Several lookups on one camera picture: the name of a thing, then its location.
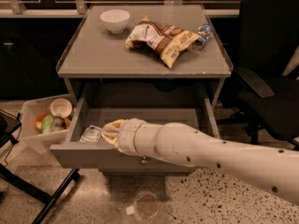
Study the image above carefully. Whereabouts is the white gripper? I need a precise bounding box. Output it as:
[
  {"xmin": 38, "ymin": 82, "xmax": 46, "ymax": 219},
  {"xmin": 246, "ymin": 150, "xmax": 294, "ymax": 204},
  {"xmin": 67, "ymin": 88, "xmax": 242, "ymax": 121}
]
[{"xmin": 101, "ymin": 119, "xmax": 156, "ymax": 156}]

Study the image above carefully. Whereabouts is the grey top drawer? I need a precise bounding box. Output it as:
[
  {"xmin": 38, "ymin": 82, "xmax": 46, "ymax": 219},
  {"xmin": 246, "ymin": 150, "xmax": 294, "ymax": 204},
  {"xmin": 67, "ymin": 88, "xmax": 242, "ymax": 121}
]
[{"xmin": 50, "ymin": 98, "xmax": 220, "ymax": 174}]

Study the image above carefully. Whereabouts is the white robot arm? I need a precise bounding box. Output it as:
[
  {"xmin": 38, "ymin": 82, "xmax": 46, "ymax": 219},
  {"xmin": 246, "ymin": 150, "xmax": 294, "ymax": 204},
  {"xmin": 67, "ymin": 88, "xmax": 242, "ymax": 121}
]
[{"xmin": 102, "ymin": 119, "xmax": 299, "ymax": 205}]

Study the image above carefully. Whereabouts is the round metal drawer knob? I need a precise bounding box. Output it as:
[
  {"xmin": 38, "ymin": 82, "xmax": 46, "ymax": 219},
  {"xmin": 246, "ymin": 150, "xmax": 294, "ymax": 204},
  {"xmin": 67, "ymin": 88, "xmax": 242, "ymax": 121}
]
[{"xmin": 140, "ymin": 156, "xmax": 149, "ymax": 165}]

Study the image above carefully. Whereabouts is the grey drawer cabinet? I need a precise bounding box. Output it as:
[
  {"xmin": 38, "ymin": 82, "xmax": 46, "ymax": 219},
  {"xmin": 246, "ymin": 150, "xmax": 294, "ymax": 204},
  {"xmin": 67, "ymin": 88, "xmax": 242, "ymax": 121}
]
[{"xmin": 55, "ymin": 4, "xmax": 234, "ymax": 175}]

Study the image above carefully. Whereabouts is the stack of white cards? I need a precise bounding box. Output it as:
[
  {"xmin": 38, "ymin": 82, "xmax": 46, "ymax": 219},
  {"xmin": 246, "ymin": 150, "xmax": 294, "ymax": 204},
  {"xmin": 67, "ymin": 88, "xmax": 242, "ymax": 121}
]
[{"xmin": 80, "ymin": 125, "xmax": 102, "ymax": 142}]

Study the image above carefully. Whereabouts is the white paper cup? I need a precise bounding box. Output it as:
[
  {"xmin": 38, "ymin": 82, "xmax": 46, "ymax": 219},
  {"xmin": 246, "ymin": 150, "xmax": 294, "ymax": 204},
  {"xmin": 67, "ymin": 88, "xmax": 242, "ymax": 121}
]
[{"xmin": 50, "ymin": 98, "xmax": 73, "ymax": 118}]

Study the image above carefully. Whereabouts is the green apple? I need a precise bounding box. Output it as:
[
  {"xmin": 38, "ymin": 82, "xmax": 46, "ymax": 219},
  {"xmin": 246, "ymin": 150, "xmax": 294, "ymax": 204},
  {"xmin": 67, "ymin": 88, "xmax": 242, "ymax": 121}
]
[{"xmin": 41, "ymin": 115, "xmax": 53, "ymax": 133}]

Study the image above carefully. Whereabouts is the clear plastic bin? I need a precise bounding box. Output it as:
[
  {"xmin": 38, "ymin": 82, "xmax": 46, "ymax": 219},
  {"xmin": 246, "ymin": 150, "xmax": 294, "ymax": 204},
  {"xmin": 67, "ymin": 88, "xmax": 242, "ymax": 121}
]
[{"xmin": 21, "ymin": 94, "xmax": 77, "ymax": 153}]

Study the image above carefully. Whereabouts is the red orange fruit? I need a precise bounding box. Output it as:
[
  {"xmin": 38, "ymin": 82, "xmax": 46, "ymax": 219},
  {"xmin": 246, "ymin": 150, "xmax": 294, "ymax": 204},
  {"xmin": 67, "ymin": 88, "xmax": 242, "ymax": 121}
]
[{"xmin": 35, "ymin": 114, "xmax": 47, "ymax": 133}]

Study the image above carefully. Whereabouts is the clear cup on floor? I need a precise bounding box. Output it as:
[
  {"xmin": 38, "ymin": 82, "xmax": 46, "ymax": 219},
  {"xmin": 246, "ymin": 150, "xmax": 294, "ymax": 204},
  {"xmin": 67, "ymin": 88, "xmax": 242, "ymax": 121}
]
[{"xmin": 125, "ymin": 191, "xmax": 161, "ymax": 219}]

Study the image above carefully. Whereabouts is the brown yellow chip bag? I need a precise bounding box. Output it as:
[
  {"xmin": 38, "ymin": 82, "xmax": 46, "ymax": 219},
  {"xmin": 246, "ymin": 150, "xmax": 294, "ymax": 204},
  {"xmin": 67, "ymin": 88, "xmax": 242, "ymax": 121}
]
[{"xmin": 125, "ymin": 17, "xmax": 199, "ymax": 68}]

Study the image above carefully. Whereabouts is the white ceramic bowl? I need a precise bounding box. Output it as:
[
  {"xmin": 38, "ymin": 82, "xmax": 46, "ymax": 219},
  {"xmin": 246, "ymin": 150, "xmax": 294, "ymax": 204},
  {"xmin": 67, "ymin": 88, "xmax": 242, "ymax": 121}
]
[{"xmin": 100, "ymin": 9, "xmax": 130, "ymax": 34}]

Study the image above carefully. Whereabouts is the black office chair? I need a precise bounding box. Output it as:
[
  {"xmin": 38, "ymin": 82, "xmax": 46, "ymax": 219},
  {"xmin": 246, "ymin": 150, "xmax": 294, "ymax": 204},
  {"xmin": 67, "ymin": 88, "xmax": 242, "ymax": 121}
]
[{"xmin": 220, "ymin": 0, "xmax": 299, "ymax": 149}]

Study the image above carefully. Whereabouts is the black stand frame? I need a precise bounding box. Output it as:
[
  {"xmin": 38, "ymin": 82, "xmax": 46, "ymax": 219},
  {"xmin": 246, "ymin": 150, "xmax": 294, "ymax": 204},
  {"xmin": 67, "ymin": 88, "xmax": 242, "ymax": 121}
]
[{"xmin": 0, "ymin": 110, "xmax": 80, "ymax": 224}]

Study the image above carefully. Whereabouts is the metal railing frame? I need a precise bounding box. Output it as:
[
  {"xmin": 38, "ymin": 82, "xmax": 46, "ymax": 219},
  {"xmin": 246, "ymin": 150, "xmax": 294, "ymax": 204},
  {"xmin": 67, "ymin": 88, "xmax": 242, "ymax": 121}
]
[{"xmin": 0, "ymin": 0, "xmax": 241, "ymax": 19}]

